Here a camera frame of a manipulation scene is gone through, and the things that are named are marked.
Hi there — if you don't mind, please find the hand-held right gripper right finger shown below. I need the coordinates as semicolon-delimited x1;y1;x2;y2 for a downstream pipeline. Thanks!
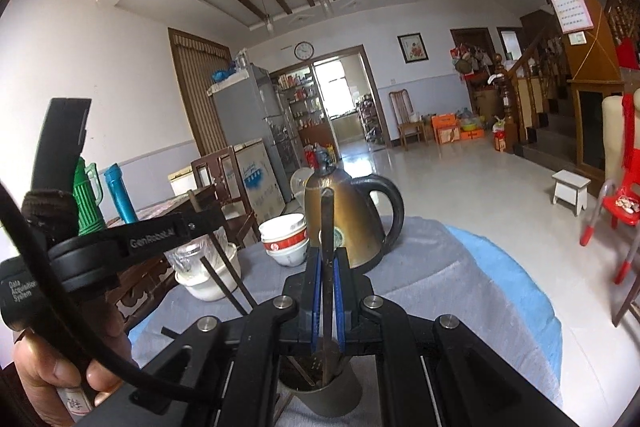
334;247;581;427

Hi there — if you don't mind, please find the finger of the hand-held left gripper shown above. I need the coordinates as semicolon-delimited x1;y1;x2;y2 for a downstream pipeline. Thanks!
115;189;227;258

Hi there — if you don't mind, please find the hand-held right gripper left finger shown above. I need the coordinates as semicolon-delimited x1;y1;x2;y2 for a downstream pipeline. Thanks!
132;249;322;427

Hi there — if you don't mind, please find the dark wooden chopstick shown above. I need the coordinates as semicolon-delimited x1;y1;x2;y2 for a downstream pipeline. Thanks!
200;256;236;304
320;188;337;383
216;232;259;310

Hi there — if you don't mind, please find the grey metal chopstick holder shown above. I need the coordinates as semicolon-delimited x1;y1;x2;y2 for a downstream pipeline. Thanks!
277;353;364;416

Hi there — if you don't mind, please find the person's left hand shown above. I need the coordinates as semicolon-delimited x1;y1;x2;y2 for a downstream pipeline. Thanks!
11;299;140;427

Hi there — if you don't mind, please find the clear plastic bag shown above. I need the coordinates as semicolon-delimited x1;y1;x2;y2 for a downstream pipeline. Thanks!
166;232;232;280

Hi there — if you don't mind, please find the brown knit cloth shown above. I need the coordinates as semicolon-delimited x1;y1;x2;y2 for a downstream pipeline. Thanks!
22;188;79;244

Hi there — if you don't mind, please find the dark wooden sideboard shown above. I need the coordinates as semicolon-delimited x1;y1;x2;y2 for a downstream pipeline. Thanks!
107;187;228;328

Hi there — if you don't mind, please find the white box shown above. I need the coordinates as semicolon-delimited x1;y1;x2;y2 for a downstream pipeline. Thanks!
167;164;197;198

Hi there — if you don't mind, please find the green thermos flask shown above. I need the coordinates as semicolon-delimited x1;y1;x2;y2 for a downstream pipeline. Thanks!
72;157;106;237

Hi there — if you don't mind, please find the blue thermos flask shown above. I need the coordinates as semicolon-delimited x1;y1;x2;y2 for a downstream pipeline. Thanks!
103;164;140;225

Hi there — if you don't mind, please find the white bowl red band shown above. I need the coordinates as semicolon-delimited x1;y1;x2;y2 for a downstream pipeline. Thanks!
261;229;309;254

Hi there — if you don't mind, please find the white bowl with plastic bag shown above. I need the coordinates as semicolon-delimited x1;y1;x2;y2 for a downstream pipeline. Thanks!
175;243;242;303

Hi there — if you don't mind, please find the gold electric kettle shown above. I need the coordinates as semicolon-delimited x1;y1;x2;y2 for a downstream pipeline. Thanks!
303;146;405;271

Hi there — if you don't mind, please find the dark wooden chair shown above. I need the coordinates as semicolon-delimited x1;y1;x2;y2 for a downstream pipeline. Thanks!
190;146;262;250

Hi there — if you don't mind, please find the small white fan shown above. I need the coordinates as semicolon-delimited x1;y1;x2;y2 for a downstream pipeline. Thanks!
290;167;317;204

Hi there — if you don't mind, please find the grey table cloth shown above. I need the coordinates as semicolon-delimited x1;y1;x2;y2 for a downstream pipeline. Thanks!
127;217;563;427

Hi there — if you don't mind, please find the white chest freezer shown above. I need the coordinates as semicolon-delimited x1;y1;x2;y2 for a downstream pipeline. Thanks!
234;139;289;219

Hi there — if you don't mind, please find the brown striped curtain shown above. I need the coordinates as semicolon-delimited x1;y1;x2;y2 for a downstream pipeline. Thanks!
167;28;234;158

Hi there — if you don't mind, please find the silver refrigerator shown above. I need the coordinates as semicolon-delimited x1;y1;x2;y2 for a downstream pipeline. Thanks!
207;64;297;208

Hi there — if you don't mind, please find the blue table cover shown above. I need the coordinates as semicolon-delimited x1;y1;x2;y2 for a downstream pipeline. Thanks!
127;222;563;358

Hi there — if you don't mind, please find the glass shelf with bottles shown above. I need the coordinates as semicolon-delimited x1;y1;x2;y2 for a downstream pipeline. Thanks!
272;72;333;152

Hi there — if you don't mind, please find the brown high-back chair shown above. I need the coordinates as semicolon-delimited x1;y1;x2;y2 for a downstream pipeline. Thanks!
389;89;425;152

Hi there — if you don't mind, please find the orange cardboard box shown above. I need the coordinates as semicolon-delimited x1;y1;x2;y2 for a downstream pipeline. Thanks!
431;114;462;144

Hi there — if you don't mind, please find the small white stool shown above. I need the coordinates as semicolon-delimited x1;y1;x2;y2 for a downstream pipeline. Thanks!
551;169;592;217

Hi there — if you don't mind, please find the wooden staircase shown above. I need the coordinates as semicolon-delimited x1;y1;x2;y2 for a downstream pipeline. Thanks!
487;0;640;170

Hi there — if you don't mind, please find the red child chair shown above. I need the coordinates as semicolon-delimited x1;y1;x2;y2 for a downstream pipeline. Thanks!
579;179;640;286

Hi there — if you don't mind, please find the cream armchair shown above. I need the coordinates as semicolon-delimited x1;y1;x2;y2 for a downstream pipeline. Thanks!
601;89;640;198

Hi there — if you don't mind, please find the red hanging cloth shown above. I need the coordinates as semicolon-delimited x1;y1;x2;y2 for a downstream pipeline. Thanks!
621;93;640;188

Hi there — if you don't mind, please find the black cable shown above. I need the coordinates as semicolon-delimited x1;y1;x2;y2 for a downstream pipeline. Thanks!
0;184;203;404

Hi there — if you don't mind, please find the framed wall picture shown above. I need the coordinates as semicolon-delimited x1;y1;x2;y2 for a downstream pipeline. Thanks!
397;33;430;64

